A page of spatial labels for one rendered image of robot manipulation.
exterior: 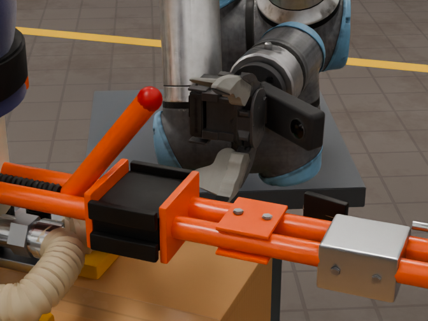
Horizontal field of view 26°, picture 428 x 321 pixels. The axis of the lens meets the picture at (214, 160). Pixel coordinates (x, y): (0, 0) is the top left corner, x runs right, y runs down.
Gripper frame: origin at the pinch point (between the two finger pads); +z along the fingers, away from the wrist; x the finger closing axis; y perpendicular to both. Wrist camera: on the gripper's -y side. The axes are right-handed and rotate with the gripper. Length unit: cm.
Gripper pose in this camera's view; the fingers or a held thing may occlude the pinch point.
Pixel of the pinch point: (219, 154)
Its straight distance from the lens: 100.0
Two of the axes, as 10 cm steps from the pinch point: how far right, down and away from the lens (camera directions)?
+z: -3.6, 4.1, -8.4
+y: -9.3, -1.6, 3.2
